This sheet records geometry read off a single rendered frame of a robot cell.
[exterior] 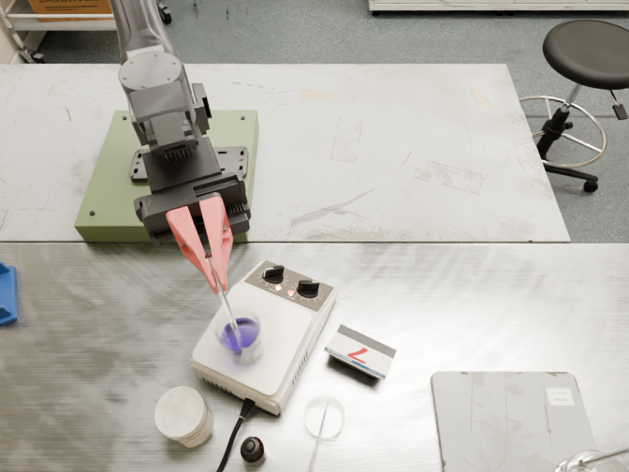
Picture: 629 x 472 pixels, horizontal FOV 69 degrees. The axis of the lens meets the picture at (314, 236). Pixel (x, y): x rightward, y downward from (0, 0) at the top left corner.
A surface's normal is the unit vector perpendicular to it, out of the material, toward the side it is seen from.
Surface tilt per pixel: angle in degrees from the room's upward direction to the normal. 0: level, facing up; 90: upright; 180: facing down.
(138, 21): 42
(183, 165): 0
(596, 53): 1
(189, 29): 0
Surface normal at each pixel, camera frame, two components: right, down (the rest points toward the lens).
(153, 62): 0.00, -0.56
